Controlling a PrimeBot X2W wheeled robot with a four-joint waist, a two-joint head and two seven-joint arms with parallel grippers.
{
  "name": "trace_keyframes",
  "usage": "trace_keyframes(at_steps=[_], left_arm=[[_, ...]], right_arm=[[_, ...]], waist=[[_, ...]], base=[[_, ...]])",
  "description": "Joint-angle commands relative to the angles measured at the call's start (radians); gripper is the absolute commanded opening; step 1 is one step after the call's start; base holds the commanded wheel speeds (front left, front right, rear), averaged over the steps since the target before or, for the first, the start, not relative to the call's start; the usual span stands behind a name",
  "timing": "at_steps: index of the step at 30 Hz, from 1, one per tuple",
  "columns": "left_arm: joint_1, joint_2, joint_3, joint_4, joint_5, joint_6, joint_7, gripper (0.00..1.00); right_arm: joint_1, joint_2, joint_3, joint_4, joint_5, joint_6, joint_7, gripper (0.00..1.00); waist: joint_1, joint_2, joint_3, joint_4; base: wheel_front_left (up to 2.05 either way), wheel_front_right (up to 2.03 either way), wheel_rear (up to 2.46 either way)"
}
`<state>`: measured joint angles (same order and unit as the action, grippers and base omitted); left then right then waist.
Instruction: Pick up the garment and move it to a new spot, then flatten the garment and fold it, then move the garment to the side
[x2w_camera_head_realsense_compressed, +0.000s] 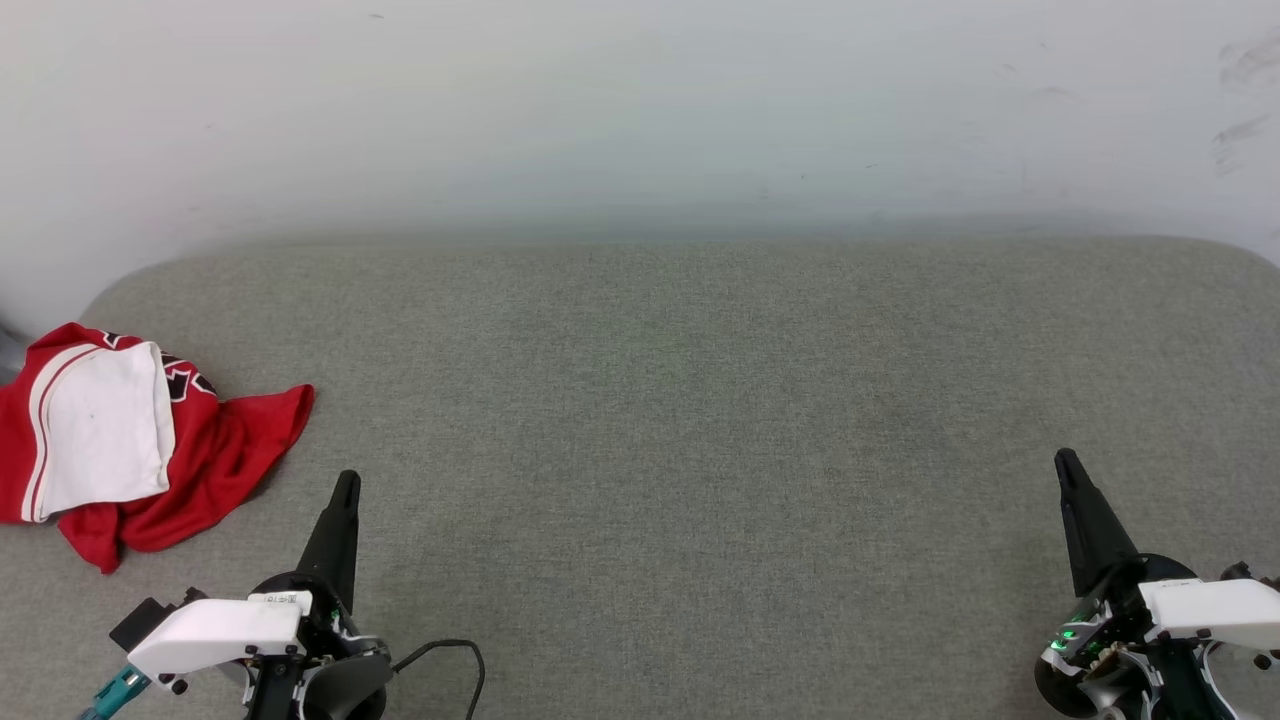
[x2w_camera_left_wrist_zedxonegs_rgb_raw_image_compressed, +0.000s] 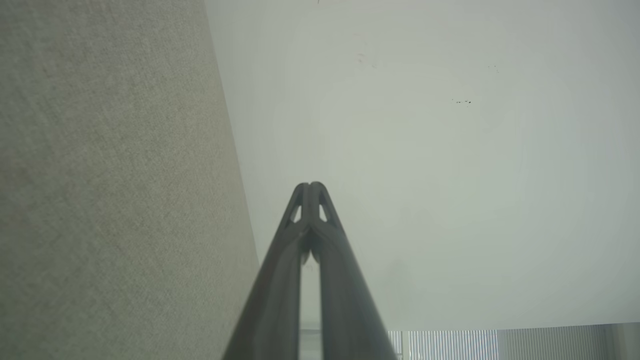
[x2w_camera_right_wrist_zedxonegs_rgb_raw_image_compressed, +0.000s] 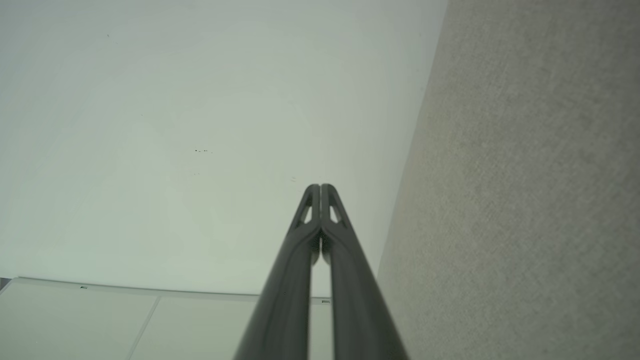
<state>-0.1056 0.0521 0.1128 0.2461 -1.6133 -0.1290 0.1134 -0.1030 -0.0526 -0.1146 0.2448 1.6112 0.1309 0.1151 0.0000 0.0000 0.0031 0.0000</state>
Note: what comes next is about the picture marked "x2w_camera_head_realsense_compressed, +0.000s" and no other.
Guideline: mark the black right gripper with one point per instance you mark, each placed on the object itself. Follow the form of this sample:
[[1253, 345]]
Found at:
[[1110, 650]]

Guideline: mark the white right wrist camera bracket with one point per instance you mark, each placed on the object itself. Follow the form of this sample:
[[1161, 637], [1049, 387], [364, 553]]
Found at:
[[1210, 610]]

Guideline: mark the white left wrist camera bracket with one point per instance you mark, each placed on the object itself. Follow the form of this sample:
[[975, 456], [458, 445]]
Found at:
[[215, 632]]

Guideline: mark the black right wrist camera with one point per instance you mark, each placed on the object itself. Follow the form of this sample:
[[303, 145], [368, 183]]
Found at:
[[1240, 573]]

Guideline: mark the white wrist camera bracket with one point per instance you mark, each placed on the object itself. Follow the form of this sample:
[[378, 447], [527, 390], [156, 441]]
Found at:
[[1210, 610], [215, 632]]

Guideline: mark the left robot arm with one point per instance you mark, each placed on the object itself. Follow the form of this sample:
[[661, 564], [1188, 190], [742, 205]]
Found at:
[[345, 695]]

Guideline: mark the grey metal door frame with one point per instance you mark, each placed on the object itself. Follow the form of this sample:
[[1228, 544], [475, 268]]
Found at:
[[8, 352]]

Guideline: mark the red white sports jersey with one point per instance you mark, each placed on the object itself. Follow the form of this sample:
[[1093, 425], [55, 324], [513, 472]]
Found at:
[[200, 470]]

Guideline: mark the teal left camera connector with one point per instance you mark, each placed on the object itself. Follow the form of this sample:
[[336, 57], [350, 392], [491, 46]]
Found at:
[[112, 692]]

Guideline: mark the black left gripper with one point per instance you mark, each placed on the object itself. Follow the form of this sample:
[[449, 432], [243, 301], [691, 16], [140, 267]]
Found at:
[[325, 635]]

